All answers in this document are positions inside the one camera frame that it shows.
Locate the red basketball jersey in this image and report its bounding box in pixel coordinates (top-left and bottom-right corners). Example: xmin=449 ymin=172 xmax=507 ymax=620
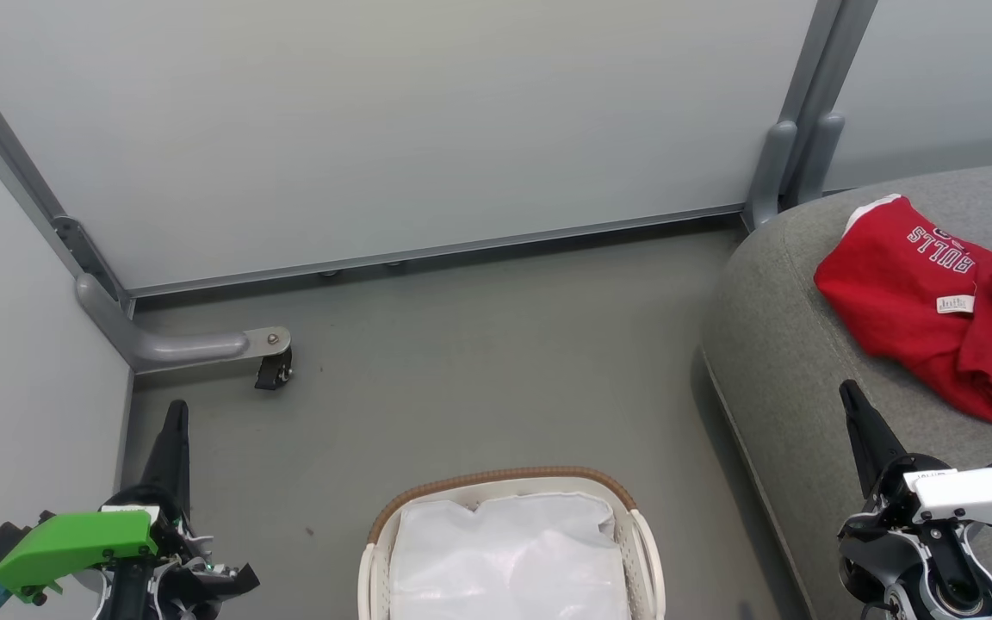
xmin=813 ymin=194 xmax=992 ymax=432

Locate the grey fabric sofa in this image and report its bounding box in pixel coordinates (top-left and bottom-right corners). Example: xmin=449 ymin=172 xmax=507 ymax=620
xmin=700 ymin=157 xmax=992 ymax=620

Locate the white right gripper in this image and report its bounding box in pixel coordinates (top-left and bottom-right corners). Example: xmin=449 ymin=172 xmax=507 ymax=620
xmin=838 ymin=380 xmax=992 ymax=536

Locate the black caster wheel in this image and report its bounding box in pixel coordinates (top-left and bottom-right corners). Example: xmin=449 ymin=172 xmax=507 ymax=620
xmin=254 ymin=348 xmax=295 ymax=392

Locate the white plastic basket liner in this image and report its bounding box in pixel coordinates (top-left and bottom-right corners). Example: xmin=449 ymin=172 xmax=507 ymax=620
xmin=387 ymin=492 xmax=633 ymax=620

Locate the grey metal partition foot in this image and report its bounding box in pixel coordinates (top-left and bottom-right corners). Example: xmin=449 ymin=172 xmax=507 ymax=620
xmin=75 ymin=272 xmax=293 ymax=374

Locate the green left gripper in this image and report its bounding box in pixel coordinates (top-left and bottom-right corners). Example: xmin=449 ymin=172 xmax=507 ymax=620
xmin=0 ymin=400 xmax=261 ymax=620

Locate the white laundry basket brown rim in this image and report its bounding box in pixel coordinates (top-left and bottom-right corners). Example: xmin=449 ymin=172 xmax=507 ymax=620
xmin=357 ymin=466 xmax=667 ymax=620

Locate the grey metal hinge bracket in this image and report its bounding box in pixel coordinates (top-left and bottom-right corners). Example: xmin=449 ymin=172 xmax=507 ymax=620
xmin=50 ymin=215 xmax=135 ymax=315

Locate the grey metal partition post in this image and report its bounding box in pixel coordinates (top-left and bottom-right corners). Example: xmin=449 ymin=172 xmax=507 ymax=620
xmin=742 ymin=0 xmax=880 ymax=232

